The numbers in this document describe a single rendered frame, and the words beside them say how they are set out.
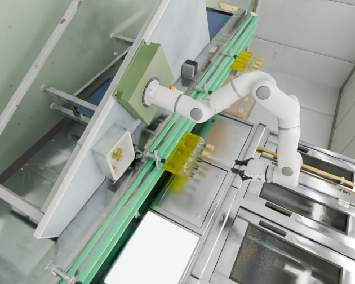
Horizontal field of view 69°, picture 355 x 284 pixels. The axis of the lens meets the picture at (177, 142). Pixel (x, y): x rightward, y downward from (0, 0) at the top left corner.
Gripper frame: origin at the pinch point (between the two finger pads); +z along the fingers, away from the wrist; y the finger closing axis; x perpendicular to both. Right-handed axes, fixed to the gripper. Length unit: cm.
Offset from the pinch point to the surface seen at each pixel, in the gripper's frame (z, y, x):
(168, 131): 41.1, 5.9, 12.2
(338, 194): -44, 32, -49
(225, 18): 61, 147, 20
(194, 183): 28.8, -3.7, -20.0
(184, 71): 52, 53, 23
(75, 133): 117, -6, 9
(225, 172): 16.2, 12.9, -24.5
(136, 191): 43, -30, 3
